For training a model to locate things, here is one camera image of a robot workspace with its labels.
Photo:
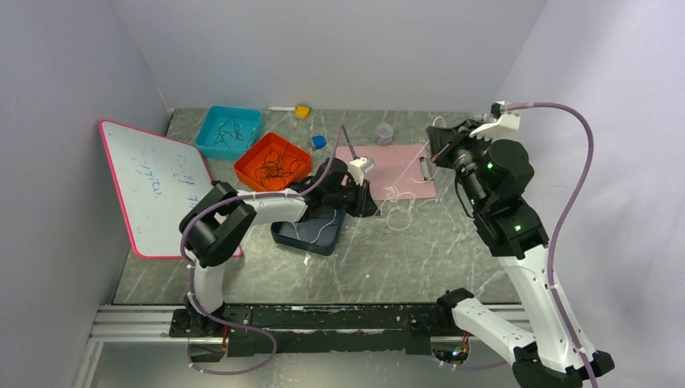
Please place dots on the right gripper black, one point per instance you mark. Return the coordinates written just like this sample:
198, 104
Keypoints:
446, 141

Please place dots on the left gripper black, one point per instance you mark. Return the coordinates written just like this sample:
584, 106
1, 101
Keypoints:
365, 205

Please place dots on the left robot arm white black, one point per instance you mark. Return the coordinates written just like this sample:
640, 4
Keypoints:
214, 229

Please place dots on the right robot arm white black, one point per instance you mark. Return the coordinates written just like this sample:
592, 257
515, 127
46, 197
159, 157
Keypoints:
490, 179

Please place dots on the dark blue plastic tray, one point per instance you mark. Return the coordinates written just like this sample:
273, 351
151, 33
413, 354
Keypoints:
318, 235

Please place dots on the pink clipboard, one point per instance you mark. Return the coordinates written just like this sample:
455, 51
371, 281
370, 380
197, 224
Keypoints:
398, 172

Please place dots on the small clear plastic cup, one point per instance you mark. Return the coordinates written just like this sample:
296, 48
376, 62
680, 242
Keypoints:
384, 134

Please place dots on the blue cube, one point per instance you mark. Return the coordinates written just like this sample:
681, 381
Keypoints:
317, 142

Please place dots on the orange plastic tray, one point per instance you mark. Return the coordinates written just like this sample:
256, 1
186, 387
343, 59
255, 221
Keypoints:
272, 163

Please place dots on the yellow cube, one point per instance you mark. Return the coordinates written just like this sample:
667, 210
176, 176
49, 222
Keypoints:
302, 112

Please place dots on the teal plastic tray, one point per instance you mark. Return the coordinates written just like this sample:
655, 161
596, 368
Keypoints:
227, 133

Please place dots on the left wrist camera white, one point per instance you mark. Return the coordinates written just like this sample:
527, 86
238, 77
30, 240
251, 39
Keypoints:
359, 167

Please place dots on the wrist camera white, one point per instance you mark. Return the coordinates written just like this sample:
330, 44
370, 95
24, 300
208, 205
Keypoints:
503, 121
359, 167

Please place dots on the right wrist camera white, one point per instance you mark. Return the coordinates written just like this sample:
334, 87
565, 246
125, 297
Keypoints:
503, 121

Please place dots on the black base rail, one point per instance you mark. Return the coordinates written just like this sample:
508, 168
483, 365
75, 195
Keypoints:
250, 330

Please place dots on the whiteboard with pink frame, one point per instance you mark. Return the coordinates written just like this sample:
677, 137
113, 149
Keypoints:
158, 181

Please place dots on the aluminium frame rail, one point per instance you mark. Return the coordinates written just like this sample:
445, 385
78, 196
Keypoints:
129, 346

